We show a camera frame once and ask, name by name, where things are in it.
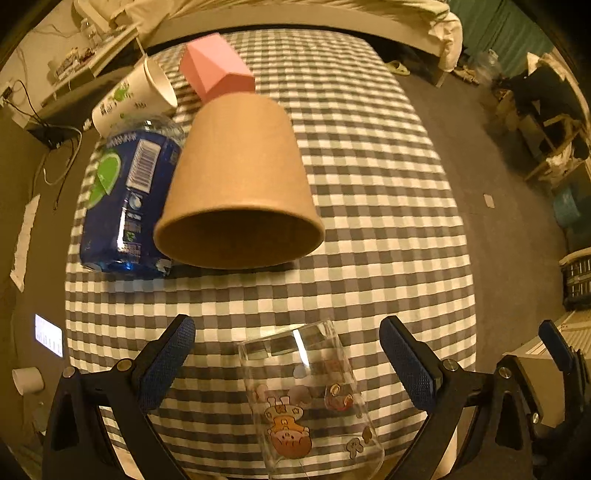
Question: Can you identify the wooden chair with clothes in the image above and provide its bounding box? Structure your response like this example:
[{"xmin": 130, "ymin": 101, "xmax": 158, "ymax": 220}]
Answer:
[{"xmin": 495, "ymin": 52, "xmax": 590, "ymax": 188}]

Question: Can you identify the large clear water jug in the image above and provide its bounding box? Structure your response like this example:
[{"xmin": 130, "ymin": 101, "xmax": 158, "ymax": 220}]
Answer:
[{"xmin": 474, "ymin": 49, "xmax": 502, "ymax": 86}]

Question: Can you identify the white paper roll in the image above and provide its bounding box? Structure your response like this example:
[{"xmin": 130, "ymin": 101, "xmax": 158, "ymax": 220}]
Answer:
[{"xmin": 12, "ymin": 367, "xmax": 45, "ymax": 396}]

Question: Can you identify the white paper strip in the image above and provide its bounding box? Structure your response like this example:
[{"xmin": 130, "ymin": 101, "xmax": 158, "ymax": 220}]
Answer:
[{"xmin": 10, "ymin": 194, "xmax": 40, "ymax": 293}]

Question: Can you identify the grey white checkered tablecloth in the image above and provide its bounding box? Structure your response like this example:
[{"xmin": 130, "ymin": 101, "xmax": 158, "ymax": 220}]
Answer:
[{"xmin": 64, "ymin": 28, "xmax": 478, "ymax": 480}]

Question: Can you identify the pink hexagonal box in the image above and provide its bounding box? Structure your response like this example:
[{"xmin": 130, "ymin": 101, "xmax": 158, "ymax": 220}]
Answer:
[{"xmin": 179, "ymin": 33, "xmax": 256, "ymax": 104}]

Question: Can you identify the green slipper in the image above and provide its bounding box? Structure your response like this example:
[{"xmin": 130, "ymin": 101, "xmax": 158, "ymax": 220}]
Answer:
[{"xmin": 386, "ymin": 60, "xmax": 411, "ymax": 77}]

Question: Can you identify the clear cartoon drinking glass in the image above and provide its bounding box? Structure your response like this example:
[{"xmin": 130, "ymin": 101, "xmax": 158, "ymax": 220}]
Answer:
[{"xmin": 238, "ymin": 320, "xmax": 385, "ymax": 479}]

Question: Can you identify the brown paper cup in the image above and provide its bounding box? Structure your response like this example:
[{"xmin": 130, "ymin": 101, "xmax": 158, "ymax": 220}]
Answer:
[{"xmin": 153, "ymin": 93, "xmax": 325, "ymax": 270}]

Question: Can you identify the blue plastic bottle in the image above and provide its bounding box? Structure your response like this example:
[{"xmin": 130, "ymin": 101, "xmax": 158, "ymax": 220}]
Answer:
[{"xmin": 79, "ymin": 116, "xmax": 186, "ymax": 278}]

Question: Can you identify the green curtain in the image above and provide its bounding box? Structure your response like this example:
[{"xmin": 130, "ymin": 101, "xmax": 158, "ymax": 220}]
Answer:
[{"xmin": 448, "ymin": 0, "xmax": 554, "ymax": 76}]

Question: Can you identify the white bedside table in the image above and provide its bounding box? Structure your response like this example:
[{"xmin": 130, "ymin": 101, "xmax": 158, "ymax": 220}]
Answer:
[{"xmin": 41, "ymin": 24, "xmax": 143, "ymax": 106}]

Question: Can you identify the blue plastic basket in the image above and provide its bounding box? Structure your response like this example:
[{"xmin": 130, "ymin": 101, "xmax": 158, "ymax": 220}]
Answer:
[{"xmin": 553, "ymin": 187, "xmax": 581, "ymax": 229}]

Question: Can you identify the black charging cable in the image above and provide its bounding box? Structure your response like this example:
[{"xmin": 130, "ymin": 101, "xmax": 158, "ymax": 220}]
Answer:
[{"xmin": 4, "ymin": 79, "xmax": 84, "ymax": 211}]

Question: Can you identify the white paper scrap on floor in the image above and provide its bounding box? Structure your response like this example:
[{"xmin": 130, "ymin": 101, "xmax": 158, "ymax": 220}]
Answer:
[{"xmin": 483, "ymin": 194, "xmax": 496, "ymax": 209}]

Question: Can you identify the dark grey sofa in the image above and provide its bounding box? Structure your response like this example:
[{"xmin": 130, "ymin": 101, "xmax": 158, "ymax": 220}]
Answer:
[{"xmin": 0, "ymin": 64, "xmax": 136, "ymax": 480}]

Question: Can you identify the white green-print paper cup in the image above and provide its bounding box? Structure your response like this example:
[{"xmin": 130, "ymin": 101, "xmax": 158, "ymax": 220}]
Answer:
[{"xmin": 91, "ymin": 57, "xmax": 178, "ymax": 138}]

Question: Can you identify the glowing smartphone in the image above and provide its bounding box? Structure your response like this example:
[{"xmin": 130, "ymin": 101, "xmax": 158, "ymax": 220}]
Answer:
[{"xmin": 34, "ymin": 314, "xmax": 63, "ymax": 358}]

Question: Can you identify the bed with cream sheets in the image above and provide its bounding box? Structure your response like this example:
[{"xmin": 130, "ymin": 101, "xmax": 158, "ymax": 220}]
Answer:
[{"xmin": 73, "ymin": 0, "xmax": 465, "ymax": 89}]

